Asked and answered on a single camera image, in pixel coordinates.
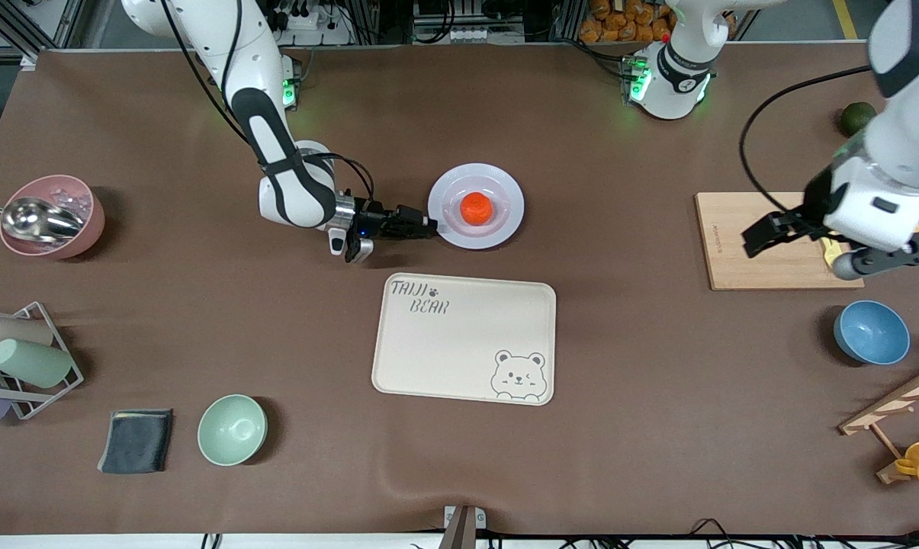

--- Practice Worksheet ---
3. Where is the orange fruit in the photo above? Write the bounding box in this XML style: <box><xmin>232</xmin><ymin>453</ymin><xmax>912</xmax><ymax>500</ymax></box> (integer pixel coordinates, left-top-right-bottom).
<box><xmin>460</xmin><ymin>192</ymin><xmax>494</xmax><ymax>226</ymax></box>

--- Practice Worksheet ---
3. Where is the white round plate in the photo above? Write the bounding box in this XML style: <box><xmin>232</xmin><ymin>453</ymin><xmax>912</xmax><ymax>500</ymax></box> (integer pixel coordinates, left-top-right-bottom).
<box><xmin>428</xmin><ymin>162</ymin><xmax>525</xmax><ymax>250</ymax></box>

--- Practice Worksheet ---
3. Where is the wooden cutting board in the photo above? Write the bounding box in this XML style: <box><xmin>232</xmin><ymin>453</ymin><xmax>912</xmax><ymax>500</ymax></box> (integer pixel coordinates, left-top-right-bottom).
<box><xmin>694</xmin><ymin>191</ymin><xmax>866</xmax><ymax>292</ymax></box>

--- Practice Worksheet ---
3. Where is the dark green avocado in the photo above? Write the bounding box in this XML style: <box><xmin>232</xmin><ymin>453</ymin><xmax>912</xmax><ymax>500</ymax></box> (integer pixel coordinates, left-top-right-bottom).
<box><xmin>841</xmin><ymin>101</ymin><xmax>879</xmax><ymax>136</ymax></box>

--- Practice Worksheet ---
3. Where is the cream tray with bear print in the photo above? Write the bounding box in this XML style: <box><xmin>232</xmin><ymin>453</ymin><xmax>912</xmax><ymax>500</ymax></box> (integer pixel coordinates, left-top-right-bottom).
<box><xmin>371</xmin><ymin>272</ymin><xmax>557</xmax><ymax>406</ymax></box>

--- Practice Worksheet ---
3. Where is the blue bowl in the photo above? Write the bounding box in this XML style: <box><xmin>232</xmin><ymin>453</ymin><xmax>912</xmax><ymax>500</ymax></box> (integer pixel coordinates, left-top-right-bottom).
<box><xmin>834</xmin><ymin>300</ymin><xmax>911</xmax><ymax>366</ymax></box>

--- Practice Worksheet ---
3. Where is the wooden mug rack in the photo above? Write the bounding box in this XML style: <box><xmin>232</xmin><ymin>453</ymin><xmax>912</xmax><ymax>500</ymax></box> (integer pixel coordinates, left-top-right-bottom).
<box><xmin>838</xmin><ymin>358</ymin><xmax>919</xmax><ymax>485</ymax></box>

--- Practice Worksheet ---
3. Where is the white power strip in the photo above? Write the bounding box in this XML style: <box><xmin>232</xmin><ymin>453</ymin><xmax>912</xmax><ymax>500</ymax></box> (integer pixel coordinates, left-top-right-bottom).
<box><xmin>272</xmin><ymin>0</ymin><xmax>353</xmax><ymax>45</ymax></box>

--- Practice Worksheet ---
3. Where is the mint green bowl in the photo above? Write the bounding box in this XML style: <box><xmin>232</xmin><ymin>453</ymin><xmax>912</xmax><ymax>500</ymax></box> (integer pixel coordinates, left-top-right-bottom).
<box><xmin>197</xmin><ymin>393</ymin><xmax>268</xmax><ymax>467</ymax></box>

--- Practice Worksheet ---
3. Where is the bag of orange buns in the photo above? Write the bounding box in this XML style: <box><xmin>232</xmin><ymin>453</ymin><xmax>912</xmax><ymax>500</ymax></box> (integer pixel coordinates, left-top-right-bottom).
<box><xmin>579</xmin><ymin>0</ymin><xmax>677</xmax><ymax>44</ymax></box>

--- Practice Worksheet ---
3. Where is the pink bowl with ice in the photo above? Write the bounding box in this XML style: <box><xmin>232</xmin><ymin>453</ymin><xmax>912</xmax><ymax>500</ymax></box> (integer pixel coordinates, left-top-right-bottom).
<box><xmin>0</xmin><ymin>175</ymin><xmax>107</xmax><ymax>261</ymax></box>

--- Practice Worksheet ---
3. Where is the grey folded cloth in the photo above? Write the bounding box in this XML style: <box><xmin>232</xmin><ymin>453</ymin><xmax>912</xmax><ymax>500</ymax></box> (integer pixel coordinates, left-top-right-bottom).
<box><xmin>97</xmin><ymin>409</ymin><xmax>175</xmax><ymax>475</ymax></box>

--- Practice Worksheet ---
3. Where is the silver metal scoop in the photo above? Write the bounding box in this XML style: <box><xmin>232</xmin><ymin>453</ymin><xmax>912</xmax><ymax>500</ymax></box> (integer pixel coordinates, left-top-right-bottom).
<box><xmin>0</xmin><ymin>197</ymin><xmax>85</xmax><ymax>246</ymax></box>

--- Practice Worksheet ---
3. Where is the mint green cup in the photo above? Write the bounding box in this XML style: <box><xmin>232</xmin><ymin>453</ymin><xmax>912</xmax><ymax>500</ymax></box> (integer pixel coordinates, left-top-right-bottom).
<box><xmin>0</xmin><ymin>339</ymin><xmax>74</xmax><ymax>389</ymax></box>

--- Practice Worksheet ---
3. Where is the beige cup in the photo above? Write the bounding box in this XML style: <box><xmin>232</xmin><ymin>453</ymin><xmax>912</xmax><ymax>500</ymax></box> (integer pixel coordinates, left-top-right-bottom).
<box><xmin>0</xmin><ymin>316</ymin><xmax>54</xmax><ymax>350</ymax></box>

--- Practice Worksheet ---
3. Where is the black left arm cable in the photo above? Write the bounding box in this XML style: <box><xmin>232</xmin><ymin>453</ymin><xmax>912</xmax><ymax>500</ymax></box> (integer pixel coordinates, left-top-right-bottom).
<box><xmin>738</xmin><ymin>65</ymin><xmax>876</xmax><ymax>216</ymax></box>

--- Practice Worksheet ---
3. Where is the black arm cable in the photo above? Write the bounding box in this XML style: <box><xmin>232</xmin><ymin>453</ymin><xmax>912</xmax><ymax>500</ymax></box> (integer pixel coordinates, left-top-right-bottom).
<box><xmin>160</xmin><ymin>0</ymin><xmax>377</xmax><ymax>208</ymax></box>
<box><xmin>738</xmin><ymin>65</ymin><xmax>876</xmax><ymax>216</ymax></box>

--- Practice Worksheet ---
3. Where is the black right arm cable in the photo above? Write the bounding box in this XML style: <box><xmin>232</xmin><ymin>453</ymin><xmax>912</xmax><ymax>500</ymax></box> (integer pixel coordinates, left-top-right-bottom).
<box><xmin>160</xmin><ymin>0</ymin><xmax>377</xmax><ymax>208</ymax></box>

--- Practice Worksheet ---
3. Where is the metal table bracket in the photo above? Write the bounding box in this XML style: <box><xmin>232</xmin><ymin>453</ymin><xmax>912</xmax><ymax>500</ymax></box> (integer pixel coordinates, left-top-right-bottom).
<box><xmin>438</xmin><ymin>505</ymin><xmax>487</xmax><ymax>549</ymax></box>

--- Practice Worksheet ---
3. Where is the white wire cup rack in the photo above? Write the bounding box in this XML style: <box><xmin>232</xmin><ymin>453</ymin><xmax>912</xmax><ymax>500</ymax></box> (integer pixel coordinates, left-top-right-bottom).
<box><xmin>0</xmin><ymin>301</ymin><xmax>85</xmax><ymax>421</ymax></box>

